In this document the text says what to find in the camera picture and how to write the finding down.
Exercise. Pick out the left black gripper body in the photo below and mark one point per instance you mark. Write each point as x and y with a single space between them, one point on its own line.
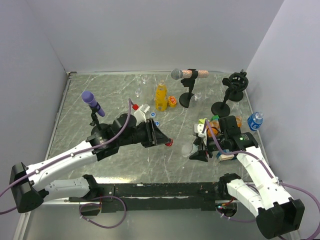
145 134

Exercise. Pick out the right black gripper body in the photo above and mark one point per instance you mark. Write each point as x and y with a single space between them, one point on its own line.
212 145

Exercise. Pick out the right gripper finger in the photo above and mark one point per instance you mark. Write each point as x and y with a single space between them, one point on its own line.
200 155
198 141

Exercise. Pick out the clear bottle red cap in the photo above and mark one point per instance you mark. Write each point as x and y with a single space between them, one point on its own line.
188 149

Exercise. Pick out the yellow juice bottle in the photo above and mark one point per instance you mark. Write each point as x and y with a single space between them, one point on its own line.
161 102

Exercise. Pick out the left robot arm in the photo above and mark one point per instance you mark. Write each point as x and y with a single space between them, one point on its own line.
35 184

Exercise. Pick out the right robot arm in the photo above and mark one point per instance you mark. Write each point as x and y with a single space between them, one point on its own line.
276 212

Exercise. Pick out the blue label water bottle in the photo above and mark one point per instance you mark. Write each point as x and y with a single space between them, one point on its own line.
255 120

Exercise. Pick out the small clear open bottle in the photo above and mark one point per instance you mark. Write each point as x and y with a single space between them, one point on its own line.
197 97

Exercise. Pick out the blue white block toy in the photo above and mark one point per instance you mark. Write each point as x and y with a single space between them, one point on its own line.
223 157

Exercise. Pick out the yellow red toy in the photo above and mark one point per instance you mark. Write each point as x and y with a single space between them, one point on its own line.
172 101

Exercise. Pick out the center black microphone stand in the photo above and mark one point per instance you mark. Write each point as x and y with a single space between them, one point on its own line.
184 99

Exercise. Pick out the black microphone stand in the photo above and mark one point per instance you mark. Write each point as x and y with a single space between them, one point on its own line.
95 124
236 82
184 99

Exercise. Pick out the small black stand base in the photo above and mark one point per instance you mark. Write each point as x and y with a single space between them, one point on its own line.
236 96

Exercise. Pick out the left black microphone stand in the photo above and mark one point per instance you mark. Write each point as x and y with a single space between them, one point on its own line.
95 124

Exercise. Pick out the right black microphone stand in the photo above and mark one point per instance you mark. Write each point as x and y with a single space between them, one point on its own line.
236 82

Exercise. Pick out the silver head pink microphone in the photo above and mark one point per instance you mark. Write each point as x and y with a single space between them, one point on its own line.
177 74

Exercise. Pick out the purple microphone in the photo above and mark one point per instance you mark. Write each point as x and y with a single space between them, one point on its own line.
89 98

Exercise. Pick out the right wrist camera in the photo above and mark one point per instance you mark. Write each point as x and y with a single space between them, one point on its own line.
199 130

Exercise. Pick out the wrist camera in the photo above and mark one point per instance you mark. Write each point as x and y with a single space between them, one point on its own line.
199 130
141 112

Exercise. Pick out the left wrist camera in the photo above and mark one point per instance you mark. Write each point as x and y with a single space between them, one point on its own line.
141 112

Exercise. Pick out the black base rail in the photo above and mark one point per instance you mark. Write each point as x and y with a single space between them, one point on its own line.
156 196

